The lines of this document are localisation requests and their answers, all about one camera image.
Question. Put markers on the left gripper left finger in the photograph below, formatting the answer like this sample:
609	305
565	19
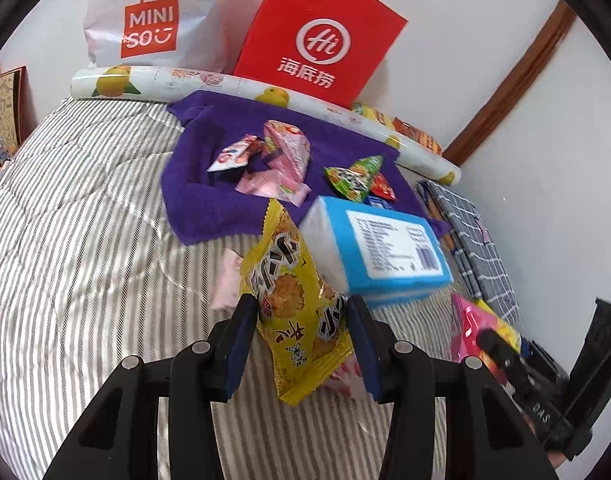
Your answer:
207	372

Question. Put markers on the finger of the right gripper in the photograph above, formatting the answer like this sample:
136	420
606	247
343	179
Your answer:
505	354

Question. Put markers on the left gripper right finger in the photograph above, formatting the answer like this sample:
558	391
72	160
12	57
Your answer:
398	373

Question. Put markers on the pink orange fruit snack bag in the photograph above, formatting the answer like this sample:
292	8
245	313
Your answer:
469	319

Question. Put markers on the yellow biscuit snack packet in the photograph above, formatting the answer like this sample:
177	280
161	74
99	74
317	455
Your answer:
301	317

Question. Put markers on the small red snack packet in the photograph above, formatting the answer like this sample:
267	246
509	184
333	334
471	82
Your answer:
381	188

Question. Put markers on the green snack packet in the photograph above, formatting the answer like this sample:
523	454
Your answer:
354	182

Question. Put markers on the pink strawberry candy packet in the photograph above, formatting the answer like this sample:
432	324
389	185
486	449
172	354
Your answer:
273	184

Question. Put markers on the pink white candy bar wrapper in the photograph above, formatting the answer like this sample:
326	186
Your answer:
237	154

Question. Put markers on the pale pink labelled packet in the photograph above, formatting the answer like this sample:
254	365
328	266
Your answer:
227	288

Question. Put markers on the blue tissue pack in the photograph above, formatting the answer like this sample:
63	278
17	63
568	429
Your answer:
382	255

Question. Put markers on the blue checked cloth bag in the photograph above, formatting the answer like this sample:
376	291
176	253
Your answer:
476	256

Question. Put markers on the striped grey quilt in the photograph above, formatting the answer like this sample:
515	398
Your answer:
91	271

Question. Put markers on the fruit pattern rolled mat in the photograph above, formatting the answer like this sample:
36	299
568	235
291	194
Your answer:
170	84

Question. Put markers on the brown patterned box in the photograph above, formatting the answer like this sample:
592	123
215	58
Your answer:
11	108

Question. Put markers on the red Haidilao paper bag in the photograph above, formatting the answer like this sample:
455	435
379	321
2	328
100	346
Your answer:
323	48

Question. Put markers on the white Miniso plastic bag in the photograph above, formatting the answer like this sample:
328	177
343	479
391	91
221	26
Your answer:
175	33

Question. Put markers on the orange snack bag by wall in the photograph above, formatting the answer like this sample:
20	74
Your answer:
416	134

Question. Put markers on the yellow snack bag by wall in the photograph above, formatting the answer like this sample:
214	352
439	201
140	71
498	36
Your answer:
373	114

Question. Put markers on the brown door frame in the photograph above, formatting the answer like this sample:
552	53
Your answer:
514	86

